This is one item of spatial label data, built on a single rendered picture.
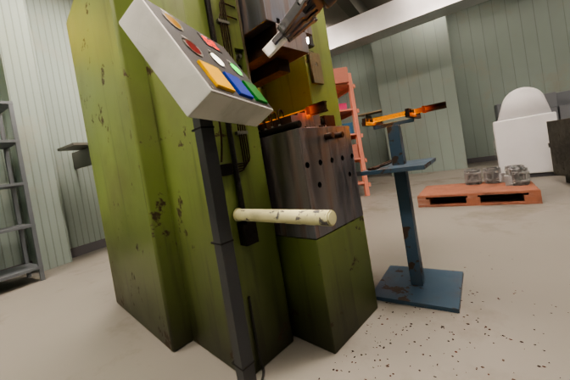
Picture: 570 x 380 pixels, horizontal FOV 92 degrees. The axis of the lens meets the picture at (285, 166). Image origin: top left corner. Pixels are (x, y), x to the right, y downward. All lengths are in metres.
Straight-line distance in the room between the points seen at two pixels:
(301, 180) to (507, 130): 4.22
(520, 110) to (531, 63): 3.12
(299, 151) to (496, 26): 7.42
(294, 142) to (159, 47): 0.62
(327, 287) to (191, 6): 1.20
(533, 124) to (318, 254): 4.29
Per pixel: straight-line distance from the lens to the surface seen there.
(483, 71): 8.02
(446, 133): 6.94
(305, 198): 1.11
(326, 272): 1.20
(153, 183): 1.43
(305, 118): 1.23
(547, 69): 8.15
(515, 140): 5.07
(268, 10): 1.28
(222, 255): 0.80
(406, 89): 7.07
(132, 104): 1.47
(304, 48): 1.37
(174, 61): 0.65
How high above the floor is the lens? 0.80
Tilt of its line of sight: 1 degrees down
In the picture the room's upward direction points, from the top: 9 degrees counter-clockwise
